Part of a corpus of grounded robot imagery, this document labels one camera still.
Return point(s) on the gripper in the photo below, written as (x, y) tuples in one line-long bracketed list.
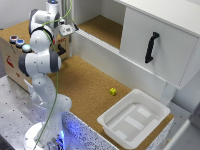
[(66, 30)]

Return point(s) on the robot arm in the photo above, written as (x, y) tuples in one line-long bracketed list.
[(40, 63)]

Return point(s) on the green button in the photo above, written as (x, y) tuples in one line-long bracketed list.
[(26, 48)]

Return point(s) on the blue button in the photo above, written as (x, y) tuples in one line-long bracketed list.
[(20, 42)]

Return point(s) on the white cabinet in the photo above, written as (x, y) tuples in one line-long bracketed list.
[(110, 50)]

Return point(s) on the red button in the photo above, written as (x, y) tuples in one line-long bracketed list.
[(13, 39)]

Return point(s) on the yellow block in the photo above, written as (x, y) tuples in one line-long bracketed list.
[(113, 91)]

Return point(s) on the white sliding door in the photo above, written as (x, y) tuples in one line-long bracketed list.
[(156, 43)]

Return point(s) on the white plastic box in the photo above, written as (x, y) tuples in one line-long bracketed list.
[(133, 119)]

